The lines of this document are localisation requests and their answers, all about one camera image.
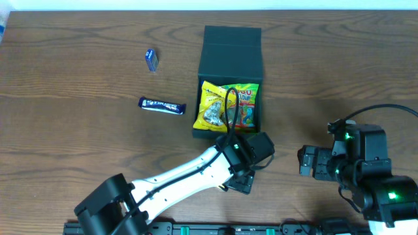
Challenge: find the green Haribo gummy bag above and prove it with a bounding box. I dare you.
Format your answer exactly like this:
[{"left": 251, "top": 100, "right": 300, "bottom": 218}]
[{"left": 222, "top": 84, "right": 259, "bottom": 132}]

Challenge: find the yellow Hacks candy bag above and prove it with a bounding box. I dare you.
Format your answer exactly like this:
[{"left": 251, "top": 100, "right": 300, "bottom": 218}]
[{"left": 193, "top": 81, "right": 236, "bottom": 133}]

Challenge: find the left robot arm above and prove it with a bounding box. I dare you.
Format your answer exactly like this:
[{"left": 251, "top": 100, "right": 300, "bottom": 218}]
[{"left": 74, "top": 133, "right": 275, "bottom": 234}]

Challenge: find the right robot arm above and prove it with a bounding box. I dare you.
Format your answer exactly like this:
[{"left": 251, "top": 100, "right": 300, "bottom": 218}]
[{"left": 297, "top": 122, "right": 417, "bottom": 228}]

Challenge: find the dark blue chocolate bar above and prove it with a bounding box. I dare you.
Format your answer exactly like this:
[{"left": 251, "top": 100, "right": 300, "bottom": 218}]
[{"left": 138, "top": 97, "right": 186, "bottom": 115}]

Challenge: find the dark green open box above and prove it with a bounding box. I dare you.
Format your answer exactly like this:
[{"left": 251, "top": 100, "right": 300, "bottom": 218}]
[{"left": 194, "top": 25, "right": 264, "bottom": 133}]

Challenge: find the small blue cardboard box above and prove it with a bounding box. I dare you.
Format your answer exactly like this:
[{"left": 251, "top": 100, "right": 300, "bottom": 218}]
[{"left": 145, "top": 48, "right": 159, "bottom": 72}]

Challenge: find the white blue object at edge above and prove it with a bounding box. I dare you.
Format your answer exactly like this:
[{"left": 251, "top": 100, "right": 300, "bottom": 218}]
[{"left": 0, "top": 7, "right": 9, "bottom": 42}]

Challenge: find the right black cable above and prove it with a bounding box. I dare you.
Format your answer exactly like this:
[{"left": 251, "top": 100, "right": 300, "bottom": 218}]
[{"left": 344, "top": 103, "right": 418, "bottom": 121}]

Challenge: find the black cable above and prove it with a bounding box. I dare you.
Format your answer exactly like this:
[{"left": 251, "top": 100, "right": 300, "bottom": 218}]
[
  {"left": 110, "top": 86, "right": 275, "bottom": 235},
  {"left": 344, "top": 103, "right": 418, "bottom": 121}
]

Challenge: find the left black cable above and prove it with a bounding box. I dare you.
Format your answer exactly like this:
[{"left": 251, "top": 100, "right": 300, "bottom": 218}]
[{"left": 110, "top": 86, "right": 275, "bottom": 235}]

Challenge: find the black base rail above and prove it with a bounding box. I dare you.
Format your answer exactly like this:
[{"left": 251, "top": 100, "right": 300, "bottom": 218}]
[{"left": 63, "top": 221, "right": 373, "bottom": 235}]

